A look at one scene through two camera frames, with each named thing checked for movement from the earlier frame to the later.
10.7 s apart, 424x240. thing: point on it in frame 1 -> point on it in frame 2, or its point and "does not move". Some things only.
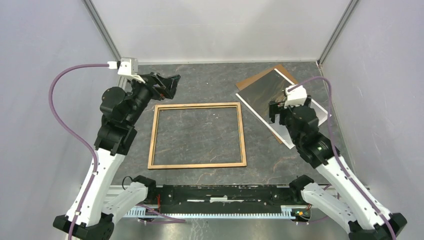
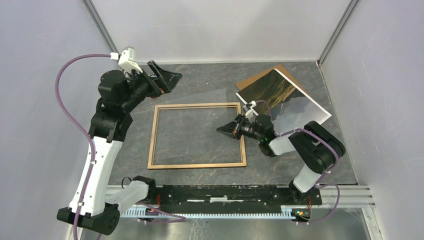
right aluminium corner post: (334, 36) does not move
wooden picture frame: (151, 166) does not move
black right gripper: (276, 107) -> (236, 125)
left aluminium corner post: (101, 28) does not move
